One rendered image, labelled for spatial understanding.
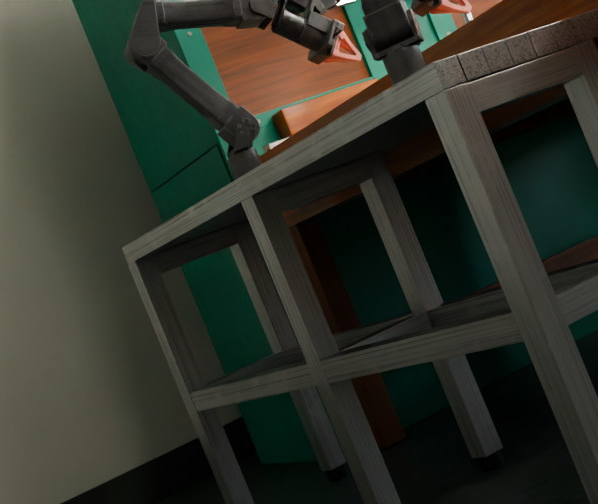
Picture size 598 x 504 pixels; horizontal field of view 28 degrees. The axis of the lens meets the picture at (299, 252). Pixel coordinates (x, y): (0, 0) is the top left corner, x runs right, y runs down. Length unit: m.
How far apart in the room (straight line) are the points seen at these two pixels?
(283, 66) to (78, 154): 0.84
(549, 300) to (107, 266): 2.16
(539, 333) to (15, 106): 2.32
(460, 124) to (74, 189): 2.17
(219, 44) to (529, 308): 1.60
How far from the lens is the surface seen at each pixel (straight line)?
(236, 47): 3.02
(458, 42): 2.12
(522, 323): 1.60
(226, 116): 2.41
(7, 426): 3.42
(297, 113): 2.95
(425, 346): 1.79
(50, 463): 3.45
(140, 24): 2.42
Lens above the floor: 0.49
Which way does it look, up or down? level
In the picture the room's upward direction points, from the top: 22 degrees counter-clockwise
